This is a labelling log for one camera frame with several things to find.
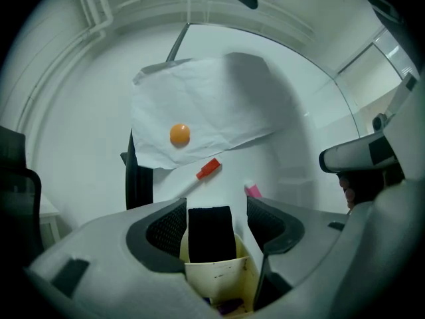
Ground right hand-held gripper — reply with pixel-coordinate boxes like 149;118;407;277
282;74;425;319

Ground glass partition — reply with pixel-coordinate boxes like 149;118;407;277
331;27;420;136

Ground purple marker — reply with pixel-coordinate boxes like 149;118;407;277
214;299;246;316

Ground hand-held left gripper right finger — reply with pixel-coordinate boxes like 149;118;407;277
246;196;350;314

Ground white whiteboard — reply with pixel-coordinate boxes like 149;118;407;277
127;23;363;212

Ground black office chair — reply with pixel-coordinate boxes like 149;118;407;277
0;124;44;267

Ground pink marker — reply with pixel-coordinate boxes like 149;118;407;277
244;179;264;199

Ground crumpled white paper sheet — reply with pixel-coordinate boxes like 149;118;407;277
131;56;284;171

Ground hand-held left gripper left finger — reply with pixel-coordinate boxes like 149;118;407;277
25;197;222;319

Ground red capped white marker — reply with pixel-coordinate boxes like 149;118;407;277
175;158;223;201

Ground person's right hand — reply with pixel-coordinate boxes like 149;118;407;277
338;172;386;212

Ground orange round magnet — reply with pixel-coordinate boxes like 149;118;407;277
169;123;191;146

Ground black whiteboard eraser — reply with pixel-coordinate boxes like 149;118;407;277
187;205;238;264

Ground white ceiling pipes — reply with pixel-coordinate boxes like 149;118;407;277
74;0;116;41

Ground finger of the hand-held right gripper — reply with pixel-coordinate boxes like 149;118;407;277
386;72;420;119

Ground white cabinet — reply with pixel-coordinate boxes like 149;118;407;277
39;193;72;249

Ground cream whiteboard box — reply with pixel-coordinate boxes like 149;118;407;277
179;233;260;316

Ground black whiteboard stand panel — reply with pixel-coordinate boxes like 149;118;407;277
120;130;155;211

